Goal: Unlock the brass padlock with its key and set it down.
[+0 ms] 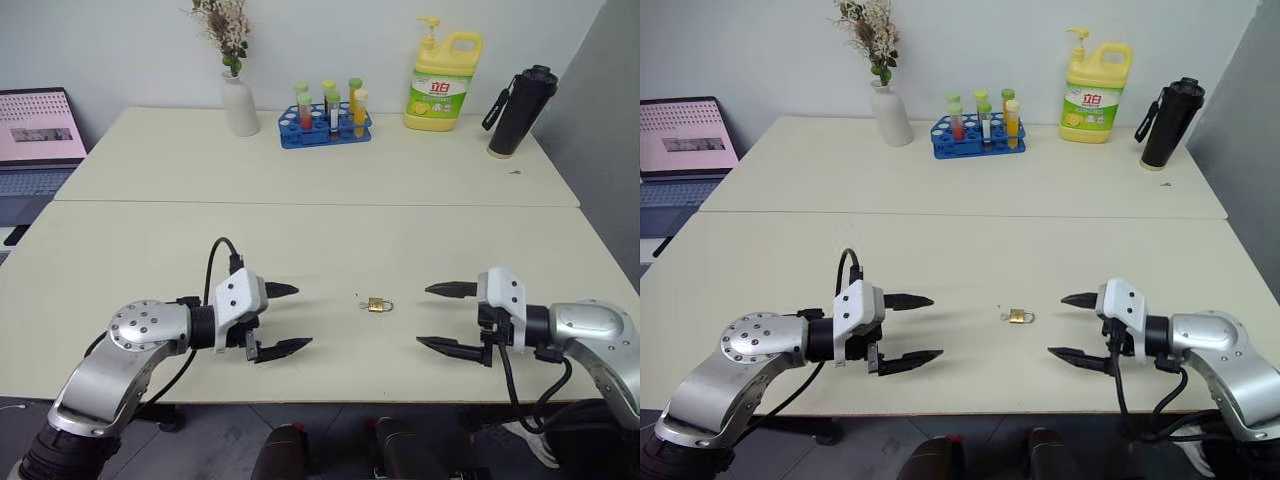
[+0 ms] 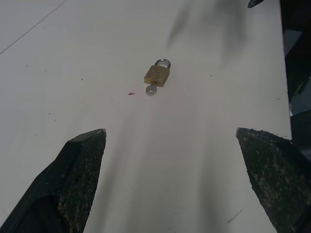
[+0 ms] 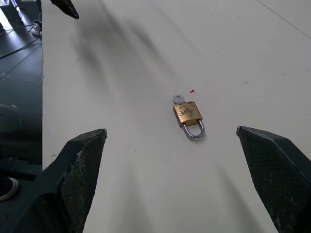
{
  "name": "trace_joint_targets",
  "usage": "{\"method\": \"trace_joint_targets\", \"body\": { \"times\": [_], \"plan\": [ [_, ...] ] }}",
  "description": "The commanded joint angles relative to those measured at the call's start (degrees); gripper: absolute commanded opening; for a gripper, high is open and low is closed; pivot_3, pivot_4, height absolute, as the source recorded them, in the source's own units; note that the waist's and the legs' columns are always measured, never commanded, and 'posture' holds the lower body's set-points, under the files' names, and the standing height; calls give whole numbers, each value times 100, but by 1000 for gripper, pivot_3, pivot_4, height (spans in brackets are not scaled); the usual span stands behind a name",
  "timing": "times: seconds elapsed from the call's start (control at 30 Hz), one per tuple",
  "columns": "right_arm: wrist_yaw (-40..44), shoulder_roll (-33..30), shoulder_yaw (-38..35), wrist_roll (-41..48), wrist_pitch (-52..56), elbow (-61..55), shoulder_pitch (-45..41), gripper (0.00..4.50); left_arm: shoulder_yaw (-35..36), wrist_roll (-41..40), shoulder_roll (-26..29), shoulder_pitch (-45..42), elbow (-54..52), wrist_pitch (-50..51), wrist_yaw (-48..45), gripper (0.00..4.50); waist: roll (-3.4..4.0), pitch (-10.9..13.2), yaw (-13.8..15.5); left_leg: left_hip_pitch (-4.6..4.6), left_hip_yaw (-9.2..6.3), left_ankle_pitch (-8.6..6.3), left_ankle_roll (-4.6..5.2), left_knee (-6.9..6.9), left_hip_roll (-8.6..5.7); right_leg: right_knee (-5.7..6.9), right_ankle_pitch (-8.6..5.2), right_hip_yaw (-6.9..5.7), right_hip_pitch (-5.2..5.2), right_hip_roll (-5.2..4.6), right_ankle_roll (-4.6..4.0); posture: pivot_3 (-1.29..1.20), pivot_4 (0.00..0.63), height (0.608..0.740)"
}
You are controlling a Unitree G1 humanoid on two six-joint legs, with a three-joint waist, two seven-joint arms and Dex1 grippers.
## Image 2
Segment brass padlock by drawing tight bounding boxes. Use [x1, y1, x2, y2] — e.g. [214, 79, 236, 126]
[143, 58, 172, 87]

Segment silver key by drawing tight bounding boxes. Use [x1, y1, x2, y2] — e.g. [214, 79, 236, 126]
[145, 81, 158, 95]

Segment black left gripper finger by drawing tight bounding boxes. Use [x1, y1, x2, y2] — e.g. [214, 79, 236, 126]
[0, 128, 107, 233]
[236, 127, 311, 233]

